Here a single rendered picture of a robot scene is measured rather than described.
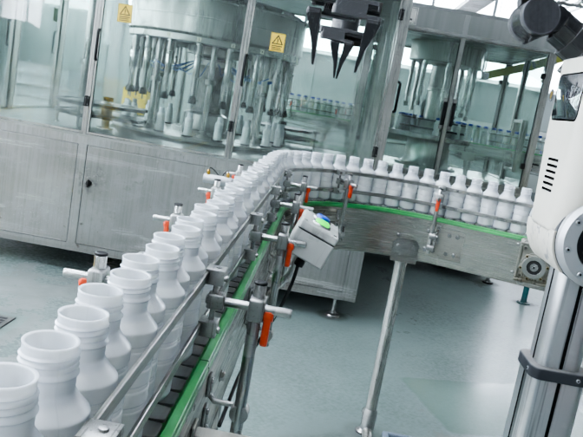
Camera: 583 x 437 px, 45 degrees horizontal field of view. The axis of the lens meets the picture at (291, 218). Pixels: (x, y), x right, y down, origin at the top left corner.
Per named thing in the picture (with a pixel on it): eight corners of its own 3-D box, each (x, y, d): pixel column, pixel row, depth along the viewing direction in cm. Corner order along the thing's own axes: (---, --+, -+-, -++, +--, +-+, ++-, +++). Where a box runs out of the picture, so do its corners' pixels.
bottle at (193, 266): (133, 354, 87) (151, 224, 85) (162, 342, 93) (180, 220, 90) (173, 368, 85) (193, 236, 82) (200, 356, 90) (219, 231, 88)
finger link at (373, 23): (370, 74, 101) (384, 7, 99) (321, 64, 101) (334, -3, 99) (368, 76, 107) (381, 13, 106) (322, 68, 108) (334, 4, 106)
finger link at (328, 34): (313, 75, 152) (322, 30, 151) (346, 81, 152) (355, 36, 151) (312, 74, 146) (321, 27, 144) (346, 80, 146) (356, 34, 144)
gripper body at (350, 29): (318, 35, 151) (325, 1, 150) (365, 45, 151) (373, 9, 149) (317, 33, 145) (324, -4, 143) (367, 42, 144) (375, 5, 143)
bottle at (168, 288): (111, 402, 74) (132, 250, 71) (116, 379, 79) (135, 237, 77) (169, 407, 75) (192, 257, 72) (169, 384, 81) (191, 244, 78)
